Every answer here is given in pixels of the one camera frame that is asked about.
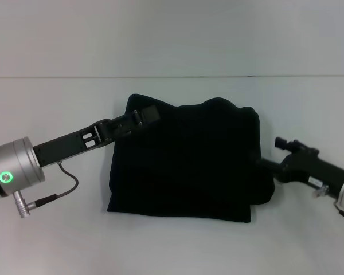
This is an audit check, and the black t-shirt with FREE print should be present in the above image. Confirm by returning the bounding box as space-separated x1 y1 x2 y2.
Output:
107 93 276 225

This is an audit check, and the silver right gripper cable plug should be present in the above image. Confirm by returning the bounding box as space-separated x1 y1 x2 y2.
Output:
311 185 330 199

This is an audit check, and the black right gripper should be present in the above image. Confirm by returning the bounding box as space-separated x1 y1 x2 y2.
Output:
254 136 344 200

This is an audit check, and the thin dark left gripper cable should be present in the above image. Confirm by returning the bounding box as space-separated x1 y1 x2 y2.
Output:
36 160 79 207

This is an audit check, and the silver left arm cable plug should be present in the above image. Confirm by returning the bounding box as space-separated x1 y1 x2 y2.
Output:
13 191 38 219

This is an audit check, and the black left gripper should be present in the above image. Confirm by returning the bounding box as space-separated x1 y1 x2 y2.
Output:
32 104 162 170

